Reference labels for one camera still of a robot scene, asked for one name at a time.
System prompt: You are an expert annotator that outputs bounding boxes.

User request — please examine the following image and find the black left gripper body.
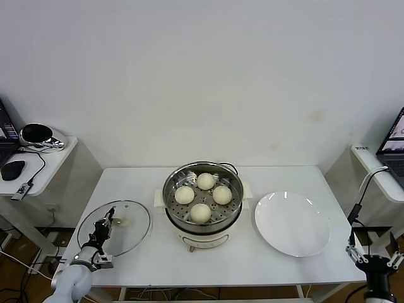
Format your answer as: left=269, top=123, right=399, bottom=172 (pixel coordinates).
left=88, top=219, right=113, bottom=250

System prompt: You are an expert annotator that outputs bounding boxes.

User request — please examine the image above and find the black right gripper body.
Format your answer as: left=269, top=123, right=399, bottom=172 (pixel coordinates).
left=355, top=254, right=399, bottom=293

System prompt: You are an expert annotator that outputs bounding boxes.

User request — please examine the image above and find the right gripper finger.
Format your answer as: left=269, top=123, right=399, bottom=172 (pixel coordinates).
left=387, top=232, right=404, bottom=269
left=345, top=227, right=367, bottom=264

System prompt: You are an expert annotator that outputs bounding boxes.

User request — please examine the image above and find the glass lid cream handle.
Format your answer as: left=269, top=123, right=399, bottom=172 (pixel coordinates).
left=76, top=199, right=152, bottom=258

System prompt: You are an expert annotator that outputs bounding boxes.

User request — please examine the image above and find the white steamed baozi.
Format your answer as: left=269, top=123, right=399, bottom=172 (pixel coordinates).
left=190, top=203, right=212, bottom=225
left=212, top=185, right=234, bottom=205
left=174, top=186, right=196, bottom=205
left=196, top=172, right=217, bottom=191

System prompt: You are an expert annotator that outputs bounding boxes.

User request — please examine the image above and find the perforated steel steamer basket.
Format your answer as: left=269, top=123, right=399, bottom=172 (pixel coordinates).
left=162, top=160, right=244, bottom=231

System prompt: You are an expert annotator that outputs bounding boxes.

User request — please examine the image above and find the black inline adapter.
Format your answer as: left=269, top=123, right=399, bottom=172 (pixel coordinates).
left=347, top=204, right=363, bottom=223

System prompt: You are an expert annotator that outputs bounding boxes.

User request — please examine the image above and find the white side table with label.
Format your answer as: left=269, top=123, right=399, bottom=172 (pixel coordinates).
left=350, top=145, right=404, bottom=274

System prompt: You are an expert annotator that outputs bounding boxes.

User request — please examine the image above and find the white round plate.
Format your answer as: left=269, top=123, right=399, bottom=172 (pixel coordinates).
left=254, top=191, right=331, bottom=258

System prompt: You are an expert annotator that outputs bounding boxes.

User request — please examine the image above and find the white side table with mouse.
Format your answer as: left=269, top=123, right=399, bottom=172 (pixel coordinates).
left=0, top=135, right=80, bottom=266

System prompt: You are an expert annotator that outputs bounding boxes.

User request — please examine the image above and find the grey usb hub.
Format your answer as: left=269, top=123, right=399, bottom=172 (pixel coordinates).
left=11, top=182, right=34, bottom=201

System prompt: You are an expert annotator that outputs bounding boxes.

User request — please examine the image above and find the cream electric cooker base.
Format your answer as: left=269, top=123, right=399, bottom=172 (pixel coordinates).
left=153, top=181, right=254, bottom=254

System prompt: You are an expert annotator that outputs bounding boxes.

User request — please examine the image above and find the black computer mouse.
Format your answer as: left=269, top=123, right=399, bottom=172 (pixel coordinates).
left=1, top=159, right=27, bottom=181

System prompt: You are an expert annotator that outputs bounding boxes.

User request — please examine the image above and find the grey laptop lit screen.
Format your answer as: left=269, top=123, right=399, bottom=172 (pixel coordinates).
left=376, top=106, right=404, bottom=187

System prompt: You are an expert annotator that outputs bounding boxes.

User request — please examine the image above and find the black laptop dark screen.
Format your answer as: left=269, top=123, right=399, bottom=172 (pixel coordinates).
left=0, top=96, right=21, bottom=170

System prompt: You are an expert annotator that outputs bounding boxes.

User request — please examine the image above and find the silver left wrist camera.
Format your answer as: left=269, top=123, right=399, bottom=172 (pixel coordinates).
left=96, top=254, right=114, bottom=270

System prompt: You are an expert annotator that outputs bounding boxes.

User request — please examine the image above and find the white laptop cable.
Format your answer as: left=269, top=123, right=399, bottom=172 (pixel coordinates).
left=352, top=166, right=389, bottom=205

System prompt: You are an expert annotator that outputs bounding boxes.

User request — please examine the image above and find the white floor cable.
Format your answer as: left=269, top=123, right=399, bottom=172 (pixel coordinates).
left=0, top=249, right=54, bottom=282

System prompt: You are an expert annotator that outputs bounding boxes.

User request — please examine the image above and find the thin black hub cable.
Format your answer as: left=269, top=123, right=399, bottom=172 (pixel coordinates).
left=15, top=148, right=47, bottom=187

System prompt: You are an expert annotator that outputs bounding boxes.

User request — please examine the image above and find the tangled wires bundle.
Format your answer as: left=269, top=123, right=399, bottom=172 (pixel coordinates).
left=129, top=285, right=218, bottom=300

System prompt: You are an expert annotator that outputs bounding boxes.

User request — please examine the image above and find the black cooker power cord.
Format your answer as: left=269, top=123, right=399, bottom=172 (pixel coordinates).
left=217, top=162, right=240, bottom=175

